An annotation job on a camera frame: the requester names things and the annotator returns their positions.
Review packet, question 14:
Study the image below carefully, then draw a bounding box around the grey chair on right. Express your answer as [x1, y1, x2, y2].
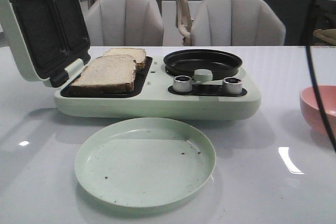
[191, 0, 286, 46]

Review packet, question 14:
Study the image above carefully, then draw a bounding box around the black appliance box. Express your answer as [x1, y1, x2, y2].
[300, 0, 335, 46]

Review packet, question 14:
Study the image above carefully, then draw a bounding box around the silver left control knob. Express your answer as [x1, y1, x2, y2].
[172, 76, 192, 93]

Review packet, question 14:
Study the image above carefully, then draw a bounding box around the mint green breakfast maker base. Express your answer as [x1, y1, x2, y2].
[55, 56, 261, 120]

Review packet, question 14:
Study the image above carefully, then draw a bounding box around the beige office chair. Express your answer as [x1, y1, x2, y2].
[175, 0, 193, 46]

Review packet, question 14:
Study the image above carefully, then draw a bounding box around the bread slice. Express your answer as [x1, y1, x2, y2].
[103, 48, 146, 70]
[70, 55, 137, 95]

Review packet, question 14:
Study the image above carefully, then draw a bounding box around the grey chair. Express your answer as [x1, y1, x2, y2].
[191, 0, 286, 46]
[85, 0, 164, 46]

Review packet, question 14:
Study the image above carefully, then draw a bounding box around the silver control knob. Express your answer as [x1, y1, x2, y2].
[172, 76, 192, 93]
[222, 77, 243, 95]

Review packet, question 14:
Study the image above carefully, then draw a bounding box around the silver right control knob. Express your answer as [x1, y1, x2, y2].
[222, 77, 243, 95]

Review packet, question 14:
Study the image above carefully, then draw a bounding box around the black round frying pan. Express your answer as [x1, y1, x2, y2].
[163, 49, 243, 80]

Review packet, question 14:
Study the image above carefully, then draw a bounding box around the pink bowl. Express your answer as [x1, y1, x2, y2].
[300, 85, 335, 136]

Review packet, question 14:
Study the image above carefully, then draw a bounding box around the mint green plate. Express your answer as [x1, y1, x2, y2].
[75, 118, 216, 209]

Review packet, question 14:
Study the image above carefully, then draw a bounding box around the black cable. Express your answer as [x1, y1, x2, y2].
[305, 0, 336, 154]

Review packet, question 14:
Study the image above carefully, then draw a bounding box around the mint green breakfast maker lid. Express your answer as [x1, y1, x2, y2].
[1, 0, 90, 88]

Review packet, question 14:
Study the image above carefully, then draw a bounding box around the grey chair on left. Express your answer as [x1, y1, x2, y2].
[85, 0, 164, 46]

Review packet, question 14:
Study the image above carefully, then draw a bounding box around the dark kitchen counter cabinet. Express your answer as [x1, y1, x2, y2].
[208, 0, 336, 46]

